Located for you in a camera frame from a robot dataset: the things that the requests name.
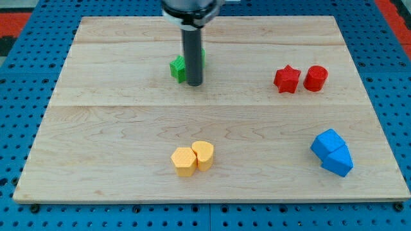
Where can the blue triangular prism block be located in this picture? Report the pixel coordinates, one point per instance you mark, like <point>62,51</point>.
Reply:
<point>339,162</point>

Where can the red star block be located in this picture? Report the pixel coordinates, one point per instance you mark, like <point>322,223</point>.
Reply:
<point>287,79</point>

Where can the red cylinder block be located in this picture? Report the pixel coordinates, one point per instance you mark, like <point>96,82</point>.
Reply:
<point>315,78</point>

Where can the yellow hexagon block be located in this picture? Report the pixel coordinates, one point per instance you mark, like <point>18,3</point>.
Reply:
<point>184,161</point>

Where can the blue cube block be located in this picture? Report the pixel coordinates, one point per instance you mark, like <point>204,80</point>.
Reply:
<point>326,143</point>

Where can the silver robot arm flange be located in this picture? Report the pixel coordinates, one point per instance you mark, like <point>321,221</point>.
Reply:
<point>190,15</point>

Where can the green star block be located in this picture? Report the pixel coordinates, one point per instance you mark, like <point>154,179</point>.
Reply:
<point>178,69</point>

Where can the yellow heart block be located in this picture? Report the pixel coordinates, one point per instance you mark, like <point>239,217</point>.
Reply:
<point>205,154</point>

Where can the light wooden board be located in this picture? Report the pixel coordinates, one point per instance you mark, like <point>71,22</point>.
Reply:
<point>116,116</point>

